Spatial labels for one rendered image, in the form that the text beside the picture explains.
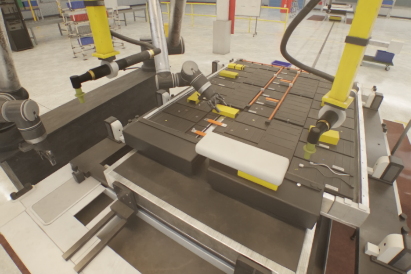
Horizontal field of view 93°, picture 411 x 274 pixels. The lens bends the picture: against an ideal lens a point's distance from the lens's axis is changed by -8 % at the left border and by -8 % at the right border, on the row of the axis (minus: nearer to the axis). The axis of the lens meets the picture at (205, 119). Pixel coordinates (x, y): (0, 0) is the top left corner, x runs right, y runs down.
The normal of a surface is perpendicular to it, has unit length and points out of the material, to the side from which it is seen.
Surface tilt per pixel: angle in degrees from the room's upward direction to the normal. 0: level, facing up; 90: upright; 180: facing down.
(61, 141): 90
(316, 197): 0
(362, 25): 90
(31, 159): 90
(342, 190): 0
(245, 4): 90
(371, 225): 0
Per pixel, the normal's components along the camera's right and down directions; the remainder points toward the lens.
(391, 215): 0.00, -0.84
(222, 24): -0.52, 0.46
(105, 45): 0.86, 0.27
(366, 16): -0.71, 0.38
